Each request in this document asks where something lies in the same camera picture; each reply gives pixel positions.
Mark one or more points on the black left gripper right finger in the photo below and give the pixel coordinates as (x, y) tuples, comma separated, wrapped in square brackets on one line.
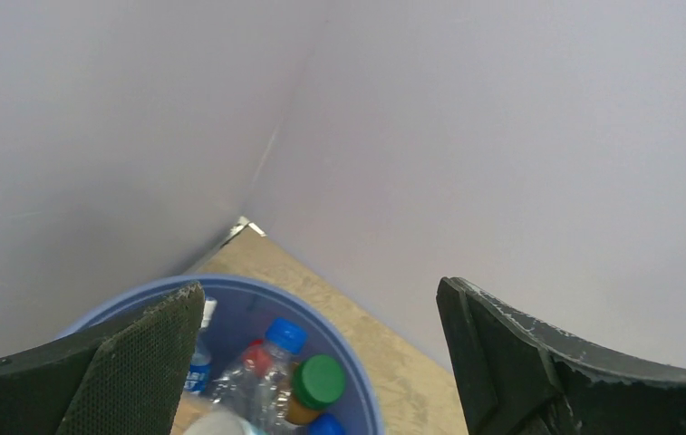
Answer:
[(516, 374)]

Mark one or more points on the red label clear bottle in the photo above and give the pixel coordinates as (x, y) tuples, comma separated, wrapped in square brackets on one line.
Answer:
[(227, 410)]

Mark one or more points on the blue label bottle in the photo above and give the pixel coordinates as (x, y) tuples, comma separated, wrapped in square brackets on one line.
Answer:
[(200, 363), (326, 424)]

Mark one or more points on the blue label bottle back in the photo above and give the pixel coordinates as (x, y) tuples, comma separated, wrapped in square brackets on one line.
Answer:
[(200, 363)]

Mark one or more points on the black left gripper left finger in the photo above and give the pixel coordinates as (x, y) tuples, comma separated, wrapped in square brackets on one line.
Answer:
[(122, 376)]

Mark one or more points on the green cap clear bottle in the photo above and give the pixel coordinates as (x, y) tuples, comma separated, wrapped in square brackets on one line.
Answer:
[(316, 384)]

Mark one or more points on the blue plastic bin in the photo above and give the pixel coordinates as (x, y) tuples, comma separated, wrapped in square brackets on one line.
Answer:
[(245, 309)]

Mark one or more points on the pepsi label clear bottle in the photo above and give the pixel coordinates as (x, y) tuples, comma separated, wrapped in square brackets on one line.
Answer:
[(256, 386)]

